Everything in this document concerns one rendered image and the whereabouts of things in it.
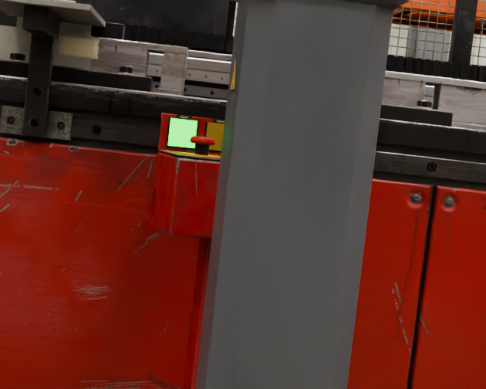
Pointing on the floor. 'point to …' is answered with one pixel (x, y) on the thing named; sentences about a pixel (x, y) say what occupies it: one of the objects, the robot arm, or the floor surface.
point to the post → (463, 32)
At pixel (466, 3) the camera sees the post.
